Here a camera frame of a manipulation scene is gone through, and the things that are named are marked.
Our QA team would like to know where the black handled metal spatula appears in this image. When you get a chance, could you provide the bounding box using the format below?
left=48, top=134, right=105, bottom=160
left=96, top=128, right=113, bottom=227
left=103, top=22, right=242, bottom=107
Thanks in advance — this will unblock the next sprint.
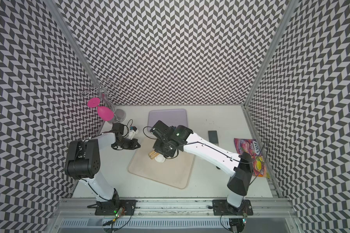
left=208, top=131, right=219, bottom=146

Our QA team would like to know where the purple plastic tray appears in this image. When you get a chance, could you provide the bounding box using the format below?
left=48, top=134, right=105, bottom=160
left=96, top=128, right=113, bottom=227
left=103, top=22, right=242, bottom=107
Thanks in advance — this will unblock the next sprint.
left=147, top=109, right=188, bottom=127

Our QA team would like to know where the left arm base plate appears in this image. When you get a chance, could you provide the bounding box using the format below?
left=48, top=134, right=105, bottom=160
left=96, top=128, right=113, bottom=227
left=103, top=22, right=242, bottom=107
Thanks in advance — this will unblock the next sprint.
left=94, top=200, right=137, bottom=216

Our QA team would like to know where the wooden dough roller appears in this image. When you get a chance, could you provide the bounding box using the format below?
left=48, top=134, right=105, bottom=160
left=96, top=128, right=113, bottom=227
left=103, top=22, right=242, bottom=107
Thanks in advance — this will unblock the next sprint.
left=148, top=150, right=159, bottom=159

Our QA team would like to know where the beige plastic tray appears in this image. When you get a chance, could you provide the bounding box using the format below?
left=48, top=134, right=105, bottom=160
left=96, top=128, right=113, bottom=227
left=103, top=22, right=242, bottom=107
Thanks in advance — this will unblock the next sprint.
left=128, top=138, right=195, bottom=189

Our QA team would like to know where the white dough ball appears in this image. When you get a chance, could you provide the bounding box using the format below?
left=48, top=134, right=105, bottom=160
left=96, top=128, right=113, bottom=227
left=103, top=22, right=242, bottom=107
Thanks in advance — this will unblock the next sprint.
left=155, top=155, right=166, bottom=163

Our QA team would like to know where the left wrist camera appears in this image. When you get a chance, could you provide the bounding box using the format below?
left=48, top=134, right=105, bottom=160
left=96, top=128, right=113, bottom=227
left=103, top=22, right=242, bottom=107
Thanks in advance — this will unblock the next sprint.
left=128, top=126, right=139, bottom=140

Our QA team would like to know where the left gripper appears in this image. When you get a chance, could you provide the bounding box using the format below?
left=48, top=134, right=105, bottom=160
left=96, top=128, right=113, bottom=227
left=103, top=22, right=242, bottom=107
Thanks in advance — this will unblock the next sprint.
left=113, top=137, right=141, bottom=150

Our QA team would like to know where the pink wine glass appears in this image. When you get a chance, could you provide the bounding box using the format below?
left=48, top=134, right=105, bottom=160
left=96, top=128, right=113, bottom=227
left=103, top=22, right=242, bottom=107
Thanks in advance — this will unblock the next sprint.
left=87, top=98, right=114, bottom=121

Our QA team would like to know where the colourful candy bag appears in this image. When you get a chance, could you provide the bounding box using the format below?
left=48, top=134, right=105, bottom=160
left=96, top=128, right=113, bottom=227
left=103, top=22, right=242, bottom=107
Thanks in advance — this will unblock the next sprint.
left=234, top=138, right=270, bottom=178

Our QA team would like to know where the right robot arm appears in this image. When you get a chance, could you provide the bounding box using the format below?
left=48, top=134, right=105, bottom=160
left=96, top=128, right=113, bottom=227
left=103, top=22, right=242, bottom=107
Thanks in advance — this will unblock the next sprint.
left=150, top=120, right=253, bottom=208

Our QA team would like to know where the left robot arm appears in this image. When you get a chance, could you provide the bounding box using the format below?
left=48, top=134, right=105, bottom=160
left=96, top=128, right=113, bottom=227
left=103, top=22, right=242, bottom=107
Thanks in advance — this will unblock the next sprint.
left=64, top=123, right=141, bottom=202

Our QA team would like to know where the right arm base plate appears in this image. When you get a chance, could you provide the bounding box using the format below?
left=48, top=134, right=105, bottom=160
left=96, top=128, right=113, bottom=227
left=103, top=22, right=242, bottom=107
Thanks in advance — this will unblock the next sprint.
left=212, top=200, right=253, bottom=216

